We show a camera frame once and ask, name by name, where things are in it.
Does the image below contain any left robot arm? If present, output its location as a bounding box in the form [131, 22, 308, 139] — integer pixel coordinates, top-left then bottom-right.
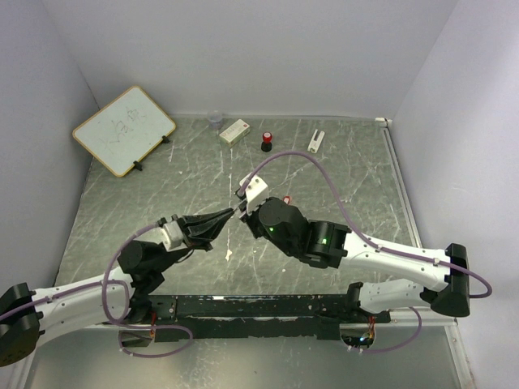
[1, 207, 234, 366]

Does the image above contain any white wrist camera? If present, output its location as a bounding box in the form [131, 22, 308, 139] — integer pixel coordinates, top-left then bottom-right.
[240, 174, 269, 216]
[160, 220, 187, 252]

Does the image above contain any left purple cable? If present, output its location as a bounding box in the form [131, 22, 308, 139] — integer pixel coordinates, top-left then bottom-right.
[0, 224, 194, 358]

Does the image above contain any small white green box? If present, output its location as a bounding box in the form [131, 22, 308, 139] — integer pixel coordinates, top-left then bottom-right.
[219, 119, 251, 147]

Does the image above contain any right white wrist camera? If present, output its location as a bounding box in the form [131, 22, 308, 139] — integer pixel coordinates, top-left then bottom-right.
[240, 174, 269, 216]

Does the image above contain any clear plastic cup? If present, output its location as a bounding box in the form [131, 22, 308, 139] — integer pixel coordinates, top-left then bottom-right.
[207, 110, 223, 130]

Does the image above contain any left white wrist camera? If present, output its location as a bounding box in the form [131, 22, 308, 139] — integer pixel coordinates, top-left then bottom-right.
[160, 220, 187, 252]

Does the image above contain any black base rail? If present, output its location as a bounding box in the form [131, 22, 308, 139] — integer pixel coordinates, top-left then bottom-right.
[123, 294, 390, 340]

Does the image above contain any small whiteboard yellow frame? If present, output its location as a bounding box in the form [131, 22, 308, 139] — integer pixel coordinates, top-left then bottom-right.
[72, 86, 176, 177]

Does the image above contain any left whiteboard stand foot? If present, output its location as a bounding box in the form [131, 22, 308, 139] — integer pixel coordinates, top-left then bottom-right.
[133, 161, 144, 172]

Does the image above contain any red black stamp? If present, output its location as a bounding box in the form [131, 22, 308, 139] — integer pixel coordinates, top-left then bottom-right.
[260, 132, 272, 152]

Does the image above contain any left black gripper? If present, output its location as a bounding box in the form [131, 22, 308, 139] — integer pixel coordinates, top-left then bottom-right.
[154, 207, 234, 271]

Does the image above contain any purple cable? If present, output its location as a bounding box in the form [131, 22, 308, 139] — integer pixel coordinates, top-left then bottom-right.
[0, 224, 194, 358]
[238, 151, 494, 355]

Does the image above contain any white usb adapter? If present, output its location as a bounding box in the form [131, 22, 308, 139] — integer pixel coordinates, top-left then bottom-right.
[307, 129, 325, 154]

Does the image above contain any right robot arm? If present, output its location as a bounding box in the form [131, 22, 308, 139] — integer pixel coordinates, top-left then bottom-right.
[238, 194, 470, 323]

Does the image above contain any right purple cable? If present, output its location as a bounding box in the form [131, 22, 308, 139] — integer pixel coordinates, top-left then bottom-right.
[238, 151, 494, 355]

